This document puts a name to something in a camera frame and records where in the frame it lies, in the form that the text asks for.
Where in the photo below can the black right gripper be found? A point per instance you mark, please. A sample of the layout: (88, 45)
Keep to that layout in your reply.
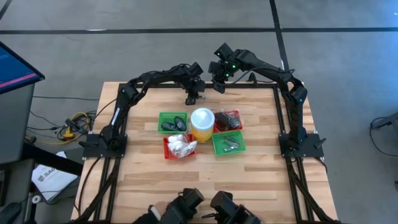
(220, 71)

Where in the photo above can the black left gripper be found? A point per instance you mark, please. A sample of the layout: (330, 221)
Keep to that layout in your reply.
(194, 81)

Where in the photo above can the clear bag of white cotton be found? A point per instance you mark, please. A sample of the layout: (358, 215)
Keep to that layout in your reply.
(175, 137)

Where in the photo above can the clear vanity pack bag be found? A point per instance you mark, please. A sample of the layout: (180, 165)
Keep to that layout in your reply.
(178, 148)
(191, 147)

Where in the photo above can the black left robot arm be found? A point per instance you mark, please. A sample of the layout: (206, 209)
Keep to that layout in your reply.
(155, 74)

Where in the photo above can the person's forearm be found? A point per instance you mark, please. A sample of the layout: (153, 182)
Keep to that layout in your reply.
(144, 220)

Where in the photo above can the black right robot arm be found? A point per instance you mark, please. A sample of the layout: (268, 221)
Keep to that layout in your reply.
(270, 70)

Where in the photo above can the yellow disinfecting wipes canister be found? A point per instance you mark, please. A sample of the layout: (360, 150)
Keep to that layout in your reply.
(202, 119)

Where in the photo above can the green plastic basket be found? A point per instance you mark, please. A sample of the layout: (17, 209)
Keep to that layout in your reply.
(217, 151)
(161, 115)

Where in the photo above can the red plastic basket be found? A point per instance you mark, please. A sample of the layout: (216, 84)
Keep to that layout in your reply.
(237, 131)
(165, 152)

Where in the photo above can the person's hand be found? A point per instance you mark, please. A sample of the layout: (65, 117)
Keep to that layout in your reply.
(160, 209)

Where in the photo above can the black desk beam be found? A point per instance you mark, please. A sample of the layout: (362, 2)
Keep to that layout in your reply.
(46, 158)

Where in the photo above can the white printed booklet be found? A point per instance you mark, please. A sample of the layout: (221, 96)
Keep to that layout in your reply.
(53, 183)

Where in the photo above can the blue screen monitor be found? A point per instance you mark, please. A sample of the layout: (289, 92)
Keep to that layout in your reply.
(15, 68)

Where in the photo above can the grey cabinet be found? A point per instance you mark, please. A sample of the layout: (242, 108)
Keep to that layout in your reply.
(15, 124)

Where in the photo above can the white tape roll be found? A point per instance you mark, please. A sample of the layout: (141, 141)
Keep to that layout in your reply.
(34, 197)

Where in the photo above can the dark office chair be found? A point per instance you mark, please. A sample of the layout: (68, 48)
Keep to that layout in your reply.
(15, 186)

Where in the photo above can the black aluminium table frame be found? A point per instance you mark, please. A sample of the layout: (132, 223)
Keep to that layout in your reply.
(155, 85)

